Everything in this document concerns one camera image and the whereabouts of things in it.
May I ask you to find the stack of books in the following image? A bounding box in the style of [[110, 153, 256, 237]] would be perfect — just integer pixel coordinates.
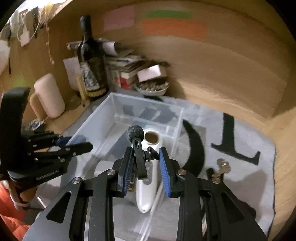
[[103, 38, 169, 90]]

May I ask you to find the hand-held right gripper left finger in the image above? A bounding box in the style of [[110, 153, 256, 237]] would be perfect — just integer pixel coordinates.
[[22, 146, 135, 241]]

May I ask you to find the white cable adapter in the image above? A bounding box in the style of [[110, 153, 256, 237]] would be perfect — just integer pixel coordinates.
[[20, 30, 31, 47]]

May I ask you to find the small white box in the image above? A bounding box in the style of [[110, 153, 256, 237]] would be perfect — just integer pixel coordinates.
[[137, 61, 170, 82]]

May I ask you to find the grey mat with black letters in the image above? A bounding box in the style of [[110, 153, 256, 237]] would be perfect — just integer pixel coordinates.
[[62, 93, 277, 241]]

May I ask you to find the white fluffy pompom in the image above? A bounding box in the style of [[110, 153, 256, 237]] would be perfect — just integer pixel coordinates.
[[0, 39, 11, 75]]

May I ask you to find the bowl of pebbles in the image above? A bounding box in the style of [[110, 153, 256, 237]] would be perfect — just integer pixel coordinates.
[[134, 79, 169, 96]]

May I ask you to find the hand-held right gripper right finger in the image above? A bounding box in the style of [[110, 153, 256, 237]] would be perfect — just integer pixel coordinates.
[[158, 146, 269, 241]]

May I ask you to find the pink sticky note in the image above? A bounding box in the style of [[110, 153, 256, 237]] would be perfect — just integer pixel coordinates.
[[103, 5, 135, 31]]

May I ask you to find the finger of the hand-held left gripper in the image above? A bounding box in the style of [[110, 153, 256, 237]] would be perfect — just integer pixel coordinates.
[[55, 136, 86, 147], [59, 142, 93, 161]]

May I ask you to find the white paper note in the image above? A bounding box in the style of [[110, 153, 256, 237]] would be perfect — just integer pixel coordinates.
[[63, 57, 81, 91]]

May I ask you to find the white handheld massager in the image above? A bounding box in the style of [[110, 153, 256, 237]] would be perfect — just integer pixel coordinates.
[[135, 128, 166, 213]]

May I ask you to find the black clip microphone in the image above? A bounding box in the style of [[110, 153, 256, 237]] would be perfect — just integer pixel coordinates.
[[126, 125, 160, 181]]

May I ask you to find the clear plastic container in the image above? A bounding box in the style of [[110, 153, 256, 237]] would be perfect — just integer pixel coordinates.
[[35, 92, 206, 241]]

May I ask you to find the pink mug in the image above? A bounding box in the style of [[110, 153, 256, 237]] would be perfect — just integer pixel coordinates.
[[29, 73, 66, 119]]

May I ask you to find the dark wine bottle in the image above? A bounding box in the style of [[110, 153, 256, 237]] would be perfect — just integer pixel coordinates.
[[77, 16, 109, 98]]

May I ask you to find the orange sticky note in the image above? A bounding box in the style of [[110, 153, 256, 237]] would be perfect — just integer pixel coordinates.
[[142, 19, 208, 40]]

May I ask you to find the green sticky note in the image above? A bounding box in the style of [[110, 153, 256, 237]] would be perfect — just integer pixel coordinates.
[[144, 10, 193, 20]]

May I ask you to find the braided black strap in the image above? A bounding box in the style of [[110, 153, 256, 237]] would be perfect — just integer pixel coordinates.
[[30, 7, 40, 37]]

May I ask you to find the beaded string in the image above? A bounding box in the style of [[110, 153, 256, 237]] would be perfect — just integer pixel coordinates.
[[45, 23, 55, 66]]

